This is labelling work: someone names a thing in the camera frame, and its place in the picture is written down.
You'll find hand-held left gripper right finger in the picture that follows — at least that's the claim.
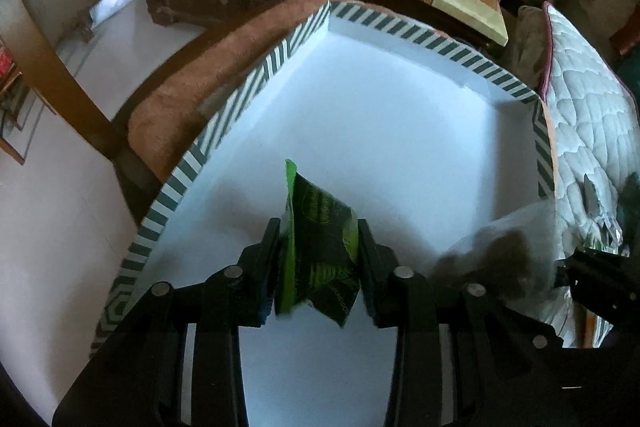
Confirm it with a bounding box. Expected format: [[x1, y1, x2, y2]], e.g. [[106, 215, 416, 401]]
[[356, 218, 601, 427]]

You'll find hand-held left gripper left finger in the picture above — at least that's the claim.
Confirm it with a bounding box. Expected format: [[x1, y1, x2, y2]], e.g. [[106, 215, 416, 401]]
[[52, 218, 282, 427]]

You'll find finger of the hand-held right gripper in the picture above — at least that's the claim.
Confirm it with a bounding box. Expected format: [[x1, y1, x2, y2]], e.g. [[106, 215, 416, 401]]
[[554, 248, 639, 339]]

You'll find bright green snack packet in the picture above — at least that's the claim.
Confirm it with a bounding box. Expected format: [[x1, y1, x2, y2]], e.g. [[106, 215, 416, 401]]
[[274, 158, 362, 330]]

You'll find green white striped box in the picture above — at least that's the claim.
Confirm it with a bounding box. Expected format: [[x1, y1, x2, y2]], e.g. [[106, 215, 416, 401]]
[[90, 0, 557, 427]]

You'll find silver snack packet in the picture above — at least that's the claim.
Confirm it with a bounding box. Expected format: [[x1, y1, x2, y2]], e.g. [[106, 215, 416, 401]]
[[582, 174, 624, 254]]

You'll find white quilted blanket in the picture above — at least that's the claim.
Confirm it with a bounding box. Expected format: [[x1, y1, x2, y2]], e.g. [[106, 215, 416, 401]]
[[542, 2, 640, 348]]

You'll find beige pillow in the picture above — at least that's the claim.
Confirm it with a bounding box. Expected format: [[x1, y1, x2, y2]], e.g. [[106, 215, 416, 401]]
[[505, 4, 551, 94]]

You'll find red wooden furniture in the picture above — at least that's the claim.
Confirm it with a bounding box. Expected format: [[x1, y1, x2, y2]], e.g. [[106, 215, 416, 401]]
[[609, 6, 640, 58]]

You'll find wooden chair grey backrest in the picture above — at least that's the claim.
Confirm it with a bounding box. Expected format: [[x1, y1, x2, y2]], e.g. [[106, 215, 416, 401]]
[[0, 0, 321, 228]]

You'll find wooden chair red seat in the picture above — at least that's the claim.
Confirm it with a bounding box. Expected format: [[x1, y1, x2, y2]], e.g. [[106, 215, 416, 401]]
[[0, 37, 32, 166]]

